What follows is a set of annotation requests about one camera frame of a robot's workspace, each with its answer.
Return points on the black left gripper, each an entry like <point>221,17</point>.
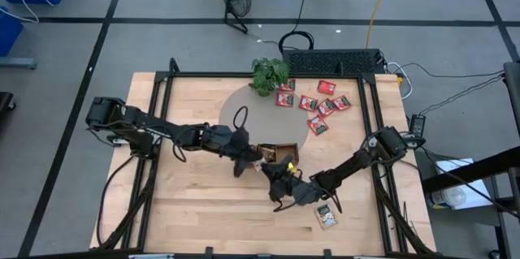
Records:
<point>240,145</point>

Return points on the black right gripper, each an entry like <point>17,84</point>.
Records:
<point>284,184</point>

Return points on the gold vanilla cinnamon tea packet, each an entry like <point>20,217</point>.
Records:
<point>257,166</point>
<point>327,216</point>
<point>273,155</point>
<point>265,152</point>

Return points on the wooden three-compartment tea box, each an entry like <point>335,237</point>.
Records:
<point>286,153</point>

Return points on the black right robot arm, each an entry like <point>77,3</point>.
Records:
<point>349,167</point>

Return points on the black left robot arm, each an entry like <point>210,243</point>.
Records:
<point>138,121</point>

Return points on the red strawberry tea packet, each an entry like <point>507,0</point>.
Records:
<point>284,99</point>
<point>341,102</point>
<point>289,85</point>
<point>308,103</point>
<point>317,125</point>
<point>326,107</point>
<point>326,87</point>

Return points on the yellow gripper tag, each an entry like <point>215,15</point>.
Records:
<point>290,166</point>

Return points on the round grey mat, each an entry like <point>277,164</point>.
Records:
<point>268,125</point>

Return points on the green potted plant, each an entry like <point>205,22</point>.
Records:
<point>268,75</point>

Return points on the black mesh computer case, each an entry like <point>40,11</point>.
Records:
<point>333,62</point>

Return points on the black power adapter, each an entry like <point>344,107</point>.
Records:
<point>417,125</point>

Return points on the white box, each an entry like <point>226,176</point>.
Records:
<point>481,196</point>

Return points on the grey cart base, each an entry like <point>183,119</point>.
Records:
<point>18,63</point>

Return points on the black chair base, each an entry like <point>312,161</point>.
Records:
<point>6,100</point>

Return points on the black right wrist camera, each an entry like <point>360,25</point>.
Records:
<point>291,184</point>

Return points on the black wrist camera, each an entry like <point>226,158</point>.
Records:
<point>224,135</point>
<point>291,184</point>

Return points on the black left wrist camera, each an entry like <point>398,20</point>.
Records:
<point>224,135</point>

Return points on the black metal table frame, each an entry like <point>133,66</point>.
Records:
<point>260,75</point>

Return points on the black metal shelf frame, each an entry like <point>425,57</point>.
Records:
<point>467,171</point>

